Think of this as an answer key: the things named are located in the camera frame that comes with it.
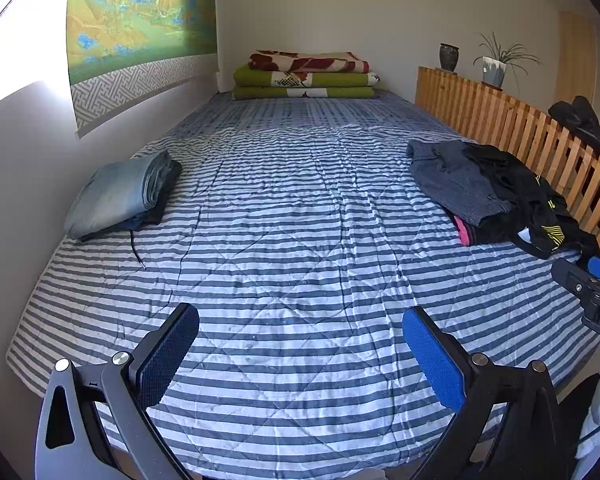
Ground grey knit garment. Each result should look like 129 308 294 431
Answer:
406 140 516 228

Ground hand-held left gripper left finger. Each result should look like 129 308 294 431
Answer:
35 302 201 480

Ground folded green printed blanket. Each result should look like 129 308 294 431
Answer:
232 65 381 89

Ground potted plant in white pot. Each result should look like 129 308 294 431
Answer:
472 31 543 89

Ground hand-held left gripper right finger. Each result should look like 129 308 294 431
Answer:
401 306 576 480

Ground pink garment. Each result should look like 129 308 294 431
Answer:
450 215 476 247

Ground black garment on rail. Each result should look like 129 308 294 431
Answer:
547 96 600 158

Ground folded light blue jeans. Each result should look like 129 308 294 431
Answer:
63 151 173 240

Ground folded red floral blanket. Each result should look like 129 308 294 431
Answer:
248 50 371 74

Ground wooden door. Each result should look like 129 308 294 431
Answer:
556 10 599 111

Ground black shirt yellow line print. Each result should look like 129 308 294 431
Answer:
462 142 600 261

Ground folded dark garment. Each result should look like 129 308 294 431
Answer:
80 160 183 243

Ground blue white striped quilt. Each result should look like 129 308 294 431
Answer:
5 91 600 478

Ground landscape wall poster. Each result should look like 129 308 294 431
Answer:
66 0 218 138

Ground wooden slatted rail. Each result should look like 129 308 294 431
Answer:
416 66 600 241

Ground dark ceramic vase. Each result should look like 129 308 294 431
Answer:
439 43 461 73

